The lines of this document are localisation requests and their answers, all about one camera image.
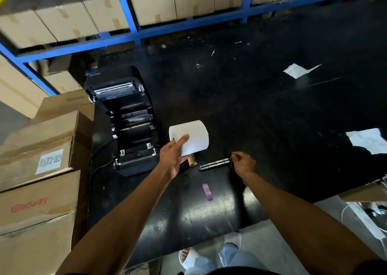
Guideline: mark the person's left white sandal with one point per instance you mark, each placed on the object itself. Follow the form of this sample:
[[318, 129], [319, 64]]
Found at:
[[190, 258]]

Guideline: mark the white plastic object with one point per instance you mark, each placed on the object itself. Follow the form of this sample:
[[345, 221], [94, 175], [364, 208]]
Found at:
[[362, 220]]

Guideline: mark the person's blue jeans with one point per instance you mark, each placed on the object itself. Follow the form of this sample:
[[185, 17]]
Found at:
[[235, 259]]

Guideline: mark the person's right white sandal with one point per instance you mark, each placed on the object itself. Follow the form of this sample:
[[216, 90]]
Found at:
[[232, 240]]

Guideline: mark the person's left hand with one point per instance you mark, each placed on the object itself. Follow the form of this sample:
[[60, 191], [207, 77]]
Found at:
[[170, 159]]

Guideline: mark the person's right forearm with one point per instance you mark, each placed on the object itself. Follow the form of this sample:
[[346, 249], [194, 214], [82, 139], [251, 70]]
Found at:
[[302, 223]]

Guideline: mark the large white paper sheet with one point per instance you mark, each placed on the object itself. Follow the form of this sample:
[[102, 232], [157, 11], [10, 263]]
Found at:
[[367, 140]]

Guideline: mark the person's white sandal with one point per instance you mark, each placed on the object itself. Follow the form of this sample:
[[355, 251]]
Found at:
[[190, 258], [232, 240]]

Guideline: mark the row of taped cardboard boxes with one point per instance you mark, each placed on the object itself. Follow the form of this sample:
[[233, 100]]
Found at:
[[152, 10]]

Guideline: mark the person's right hand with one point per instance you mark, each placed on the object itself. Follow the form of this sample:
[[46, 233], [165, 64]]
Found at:
[[245, 166]]

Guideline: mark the brown cardboard piece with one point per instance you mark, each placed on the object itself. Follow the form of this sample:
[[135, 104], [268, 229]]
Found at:
[[365, 193]]

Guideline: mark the tall leaning cardboard box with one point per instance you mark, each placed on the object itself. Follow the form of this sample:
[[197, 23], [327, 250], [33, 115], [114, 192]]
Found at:
[[18, 90]]

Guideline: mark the black plastic roll spindle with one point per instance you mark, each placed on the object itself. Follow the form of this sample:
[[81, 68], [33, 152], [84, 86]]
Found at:
[[213, 164]]

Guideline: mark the blue metal shelving rack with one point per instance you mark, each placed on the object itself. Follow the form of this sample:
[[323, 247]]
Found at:
[[127, 11]]

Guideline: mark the black label printer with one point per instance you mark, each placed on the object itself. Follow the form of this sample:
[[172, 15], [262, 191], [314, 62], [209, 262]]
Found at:
[[130, 108]]

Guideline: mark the purple sticker strip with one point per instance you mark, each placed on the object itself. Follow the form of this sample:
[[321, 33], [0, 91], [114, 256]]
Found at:
[[207, 192]]

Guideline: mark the white label cardboard box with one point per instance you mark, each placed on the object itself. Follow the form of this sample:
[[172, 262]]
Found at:
[[33, 135]]

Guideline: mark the small open cardboard box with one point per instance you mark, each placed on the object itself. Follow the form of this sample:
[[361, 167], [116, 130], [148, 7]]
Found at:
[[62, 82]]

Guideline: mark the person's black shirt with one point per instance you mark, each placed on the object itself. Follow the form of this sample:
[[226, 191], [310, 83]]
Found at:
[[242, 271]]

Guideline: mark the person's left forearm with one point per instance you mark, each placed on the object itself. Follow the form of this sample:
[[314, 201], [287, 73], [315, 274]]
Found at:
[[121, 223]]

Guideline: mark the brown cardboard core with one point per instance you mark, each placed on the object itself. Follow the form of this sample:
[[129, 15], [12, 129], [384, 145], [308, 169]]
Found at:
[[192, 161]]

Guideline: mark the small white paper scrap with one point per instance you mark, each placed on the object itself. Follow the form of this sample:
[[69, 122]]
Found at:
[[296, 71]]

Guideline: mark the blue print cardboard box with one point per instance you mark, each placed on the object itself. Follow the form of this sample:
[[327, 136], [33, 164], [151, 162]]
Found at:
[[63, 105]]

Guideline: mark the red lettered cardboard box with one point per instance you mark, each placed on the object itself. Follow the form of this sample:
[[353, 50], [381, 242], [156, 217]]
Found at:
[[33, 238]]

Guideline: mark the white label paper roll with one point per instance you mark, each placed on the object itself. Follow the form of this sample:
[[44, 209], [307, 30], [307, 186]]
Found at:
[[196, 135]]

